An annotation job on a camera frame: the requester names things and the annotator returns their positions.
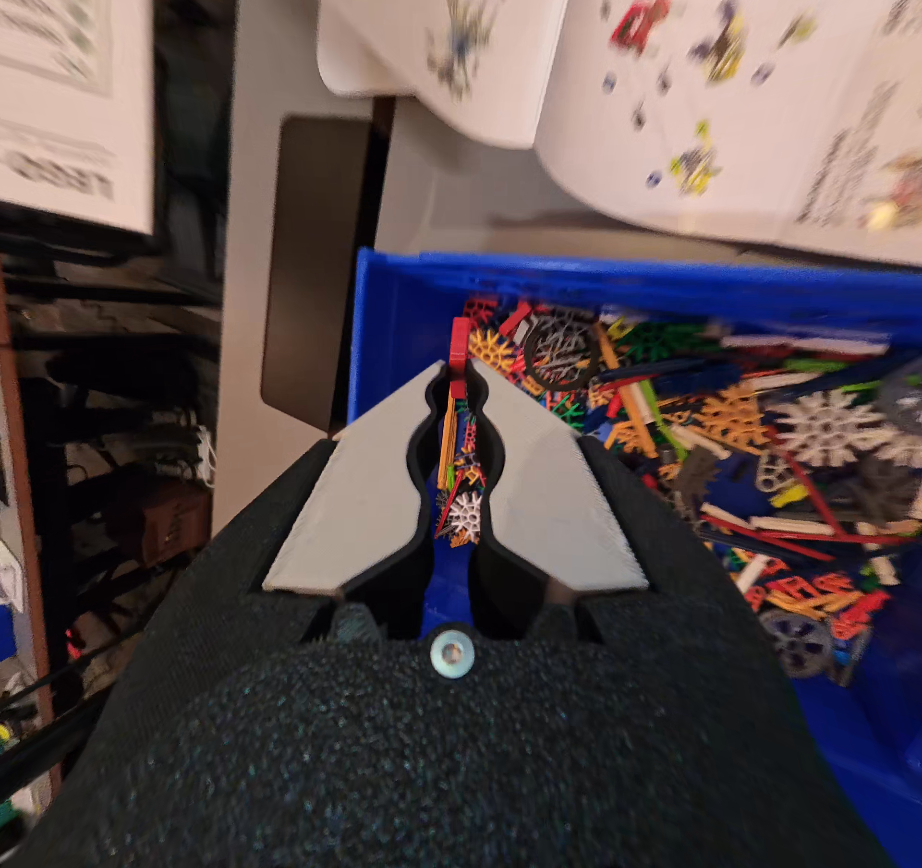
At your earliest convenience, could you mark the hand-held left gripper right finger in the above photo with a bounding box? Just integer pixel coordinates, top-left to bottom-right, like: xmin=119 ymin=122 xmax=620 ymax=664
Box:
xmin=467 ymin=360 xmax=649 ymax=600

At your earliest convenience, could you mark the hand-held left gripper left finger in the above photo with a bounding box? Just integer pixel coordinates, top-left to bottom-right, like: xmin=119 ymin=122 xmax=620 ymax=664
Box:
xmin=261 ymin=359 xmax=448 ymax=597

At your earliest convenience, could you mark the red clip piece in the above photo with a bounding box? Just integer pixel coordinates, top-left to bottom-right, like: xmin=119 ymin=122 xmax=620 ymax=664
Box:
xmin=449 ymin=317 xmax=473 ymax=402

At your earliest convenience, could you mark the blue plastic bin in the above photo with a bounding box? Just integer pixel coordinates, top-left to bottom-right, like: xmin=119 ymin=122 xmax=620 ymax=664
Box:
xmin=348 ymin=247 xmax=922 ymax=868

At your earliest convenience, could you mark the pile of colourful building pieces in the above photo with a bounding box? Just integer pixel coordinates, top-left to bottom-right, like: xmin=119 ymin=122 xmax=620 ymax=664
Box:
xmin=432 ymin=295 xmax=922 ymax=689

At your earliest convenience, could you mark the brown box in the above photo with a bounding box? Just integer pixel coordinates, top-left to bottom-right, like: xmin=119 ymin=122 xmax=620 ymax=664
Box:
xmin=114 ymin=478 xmax=211 ymax=568

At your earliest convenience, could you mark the white building instruction booklet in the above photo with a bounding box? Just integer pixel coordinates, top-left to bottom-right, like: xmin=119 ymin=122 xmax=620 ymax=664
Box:
xmin=274 ymin=0 xmax=922 ymax=268

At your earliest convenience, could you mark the white printed carton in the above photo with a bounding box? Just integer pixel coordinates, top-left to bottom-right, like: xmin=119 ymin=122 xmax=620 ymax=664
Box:
xmin=0 ymin=0 xmax=157 ymax=237

